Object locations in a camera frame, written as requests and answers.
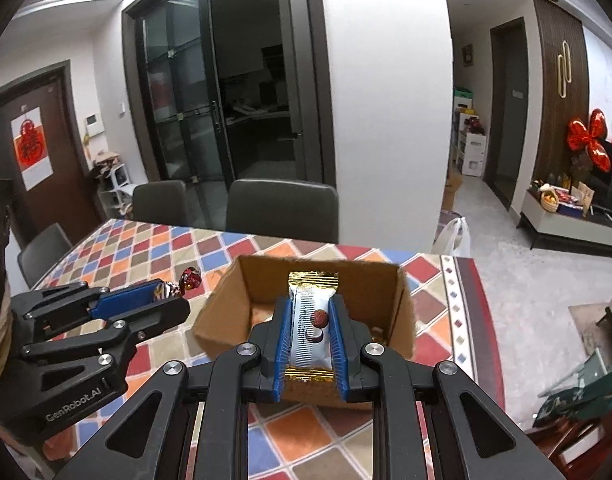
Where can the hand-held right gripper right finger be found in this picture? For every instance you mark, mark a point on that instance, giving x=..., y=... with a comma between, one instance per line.
x=338, y=345

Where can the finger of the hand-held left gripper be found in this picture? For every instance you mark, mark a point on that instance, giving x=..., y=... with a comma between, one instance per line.
x=155, y=316
x=125, y=300

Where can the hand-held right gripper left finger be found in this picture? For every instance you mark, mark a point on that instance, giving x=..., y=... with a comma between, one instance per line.
x=281, y=340

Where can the gold white snack packet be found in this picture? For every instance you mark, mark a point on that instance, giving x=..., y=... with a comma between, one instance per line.
x=308, y=335

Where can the red foil candy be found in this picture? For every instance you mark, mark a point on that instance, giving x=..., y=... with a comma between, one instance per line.
x=190, y=277

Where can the brown cardboard box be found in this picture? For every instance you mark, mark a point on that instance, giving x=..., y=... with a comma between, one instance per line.
x=220, y=320

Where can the colourful checked tablecloth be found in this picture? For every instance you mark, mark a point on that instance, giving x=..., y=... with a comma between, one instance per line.
x=296, y=430

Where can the grey dining chair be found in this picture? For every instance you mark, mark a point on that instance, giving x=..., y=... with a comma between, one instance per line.
x=158, y=200
x=43, y=255
x=281, y=210

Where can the white shoe rack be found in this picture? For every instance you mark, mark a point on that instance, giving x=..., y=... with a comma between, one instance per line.
x=113, y=190

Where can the brown entrance door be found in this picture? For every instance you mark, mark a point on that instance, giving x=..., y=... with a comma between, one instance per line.
x=60, y=185

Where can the white plastic bag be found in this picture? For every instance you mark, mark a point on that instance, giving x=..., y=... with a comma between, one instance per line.
x=453, y=237

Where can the red paper door poster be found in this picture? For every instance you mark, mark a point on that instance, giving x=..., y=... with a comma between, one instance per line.
x=31, y=150

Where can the small cardboard floor box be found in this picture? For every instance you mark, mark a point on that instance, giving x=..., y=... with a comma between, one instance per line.
x=452, y=190

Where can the dark glass sliding door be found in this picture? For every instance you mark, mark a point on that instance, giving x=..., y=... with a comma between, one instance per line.
x=185, y=85

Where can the white storage drawers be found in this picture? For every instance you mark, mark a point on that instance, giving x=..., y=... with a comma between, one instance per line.
x=473, y=152

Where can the red wooden chair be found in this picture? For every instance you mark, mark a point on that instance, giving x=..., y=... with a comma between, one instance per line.
x=561, y=452

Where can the dark green bag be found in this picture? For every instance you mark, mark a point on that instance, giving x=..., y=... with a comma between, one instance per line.
x=586, y=395

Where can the grey side table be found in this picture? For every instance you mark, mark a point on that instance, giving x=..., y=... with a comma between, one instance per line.
x=593, y=330

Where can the fruit basket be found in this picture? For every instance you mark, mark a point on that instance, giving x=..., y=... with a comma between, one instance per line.
x=549, y=200

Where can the white tv cabinet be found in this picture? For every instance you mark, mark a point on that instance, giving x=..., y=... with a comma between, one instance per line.
x=571, y=227

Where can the dark room door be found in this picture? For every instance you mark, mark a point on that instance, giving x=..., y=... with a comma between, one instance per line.
x=508, y=125

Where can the dark wooden wardrobe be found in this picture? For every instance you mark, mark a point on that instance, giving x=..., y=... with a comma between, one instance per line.
x=546, y=110

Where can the red bow balloon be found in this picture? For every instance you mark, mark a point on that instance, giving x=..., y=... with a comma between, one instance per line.
x=588, y=137

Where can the white wall intercom panel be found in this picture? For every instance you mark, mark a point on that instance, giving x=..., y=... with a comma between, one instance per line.
x=94, y=125

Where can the small wall picture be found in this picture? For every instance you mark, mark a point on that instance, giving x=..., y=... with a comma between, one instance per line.
x=467, y=55

